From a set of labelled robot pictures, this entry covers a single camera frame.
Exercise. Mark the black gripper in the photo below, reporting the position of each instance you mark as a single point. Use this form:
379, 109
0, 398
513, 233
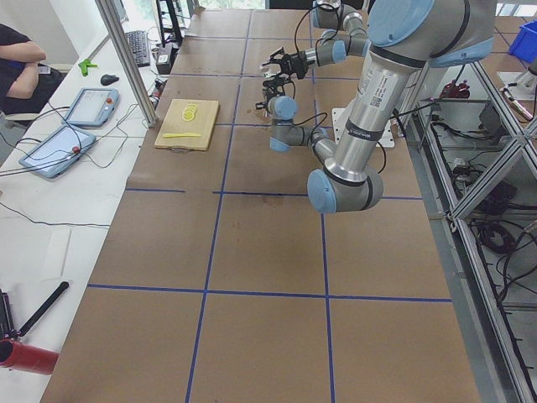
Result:
296, 62
268, 87

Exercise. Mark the clear glass beaker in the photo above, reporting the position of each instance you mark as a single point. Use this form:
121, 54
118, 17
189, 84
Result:
266, 72

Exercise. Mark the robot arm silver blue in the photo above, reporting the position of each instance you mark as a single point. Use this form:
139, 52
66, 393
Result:
396, 39
344, 34

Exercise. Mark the lemon slices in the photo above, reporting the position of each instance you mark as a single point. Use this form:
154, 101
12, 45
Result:
189, 112

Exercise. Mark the wooden cutting board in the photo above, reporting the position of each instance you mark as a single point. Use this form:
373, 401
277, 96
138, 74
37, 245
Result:
203, 124

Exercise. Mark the yellow plastic knife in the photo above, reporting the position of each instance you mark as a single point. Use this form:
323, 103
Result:
181, 135

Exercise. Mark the black keyboard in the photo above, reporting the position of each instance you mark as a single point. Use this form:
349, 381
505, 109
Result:
138, 44

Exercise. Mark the black computer mouse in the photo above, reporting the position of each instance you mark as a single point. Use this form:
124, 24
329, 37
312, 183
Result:
107, 79

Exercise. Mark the far teach pendant tablet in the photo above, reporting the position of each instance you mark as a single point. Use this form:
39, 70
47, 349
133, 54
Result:
92, 107

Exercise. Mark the teach pendant tablet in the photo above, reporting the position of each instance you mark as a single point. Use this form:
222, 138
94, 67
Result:
58, 152
92, 107

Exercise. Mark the green plastic tool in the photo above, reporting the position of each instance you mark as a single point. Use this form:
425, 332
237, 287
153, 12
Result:
85, 66

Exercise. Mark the near teach pendant tablet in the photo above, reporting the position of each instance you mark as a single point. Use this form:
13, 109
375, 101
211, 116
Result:
58, 152

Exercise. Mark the seated person black shirt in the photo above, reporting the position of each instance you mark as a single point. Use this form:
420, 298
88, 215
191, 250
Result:
26, 83

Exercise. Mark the blue storage bin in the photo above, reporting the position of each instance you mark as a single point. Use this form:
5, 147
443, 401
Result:
524, 45

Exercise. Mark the black handheld tool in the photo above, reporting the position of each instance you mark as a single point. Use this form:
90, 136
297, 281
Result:
8, 329

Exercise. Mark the red bottle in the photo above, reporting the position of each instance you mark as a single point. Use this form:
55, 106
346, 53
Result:
24, 357

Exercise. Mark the aluminium frame post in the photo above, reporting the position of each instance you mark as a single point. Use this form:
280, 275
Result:
115, 31

